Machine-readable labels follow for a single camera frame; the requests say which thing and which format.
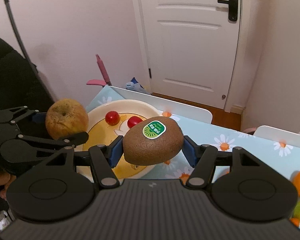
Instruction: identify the brownish wrinkled apple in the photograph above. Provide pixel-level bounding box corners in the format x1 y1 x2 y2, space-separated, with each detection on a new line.
45 99 89 140

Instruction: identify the red cherry tomato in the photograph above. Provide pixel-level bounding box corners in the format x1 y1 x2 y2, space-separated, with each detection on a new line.
105 111 120 126
127 116 143 128

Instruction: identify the brown kiwi with sticker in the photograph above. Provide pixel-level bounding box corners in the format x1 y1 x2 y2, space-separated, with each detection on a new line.
123 116 184 166

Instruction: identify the small tangerine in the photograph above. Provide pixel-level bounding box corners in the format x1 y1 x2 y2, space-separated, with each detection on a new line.
289 217 300 227

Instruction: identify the person left hand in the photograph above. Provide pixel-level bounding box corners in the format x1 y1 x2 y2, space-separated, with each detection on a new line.
0 170 16 200

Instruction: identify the cream oval bowl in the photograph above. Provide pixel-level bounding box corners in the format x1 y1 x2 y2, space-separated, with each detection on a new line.
75 99 161 181

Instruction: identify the black jacket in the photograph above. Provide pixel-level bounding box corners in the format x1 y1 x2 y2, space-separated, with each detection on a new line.
0 38 54 112

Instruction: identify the grey metal pole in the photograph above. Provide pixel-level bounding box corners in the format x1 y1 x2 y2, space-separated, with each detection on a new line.
4 0 38 76

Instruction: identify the pink slipper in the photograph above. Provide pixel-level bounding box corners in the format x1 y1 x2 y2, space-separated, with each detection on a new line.
243 127 257 135

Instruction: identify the white chair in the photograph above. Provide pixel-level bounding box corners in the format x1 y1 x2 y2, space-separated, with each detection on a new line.
111 86 212 124
254 125 300 144

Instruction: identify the blue plastic bag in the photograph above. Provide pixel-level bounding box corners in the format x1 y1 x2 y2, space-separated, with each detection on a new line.
126 78 150 95

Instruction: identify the daisy print tablecloth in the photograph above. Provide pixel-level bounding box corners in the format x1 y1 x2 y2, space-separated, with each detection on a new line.
84 84 300 233

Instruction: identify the white door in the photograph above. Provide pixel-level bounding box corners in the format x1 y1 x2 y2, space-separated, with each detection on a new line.
133 0 242 109

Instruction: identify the black door handle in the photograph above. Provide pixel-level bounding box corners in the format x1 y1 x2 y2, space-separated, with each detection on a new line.
217 0 239 22

